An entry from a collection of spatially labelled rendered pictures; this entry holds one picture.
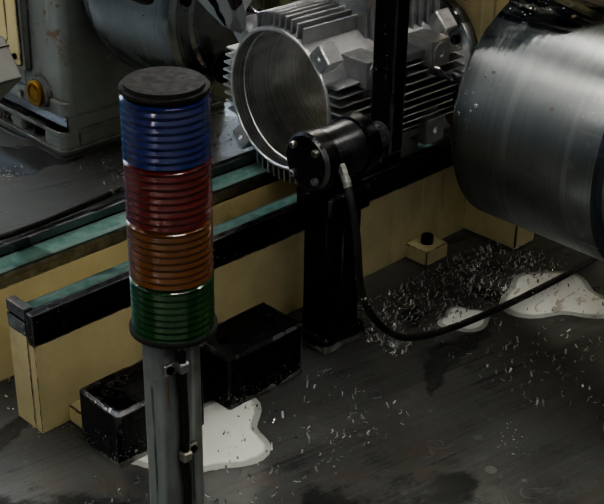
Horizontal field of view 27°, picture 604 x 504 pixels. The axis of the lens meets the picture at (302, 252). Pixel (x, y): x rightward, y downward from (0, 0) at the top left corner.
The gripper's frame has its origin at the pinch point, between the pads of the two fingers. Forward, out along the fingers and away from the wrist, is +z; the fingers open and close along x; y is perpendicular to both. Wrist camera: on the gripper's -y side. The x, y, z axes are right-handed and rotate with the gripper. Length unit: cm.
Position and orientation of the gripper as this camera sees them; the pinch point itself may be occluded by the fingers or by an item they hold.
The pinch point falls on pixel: (230, 26)
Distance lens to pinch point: 136.6
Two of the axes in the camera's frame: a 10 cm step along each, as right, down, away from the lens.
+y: 6.3, -7.2, 3.0
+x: -7.0, -3.5, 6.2
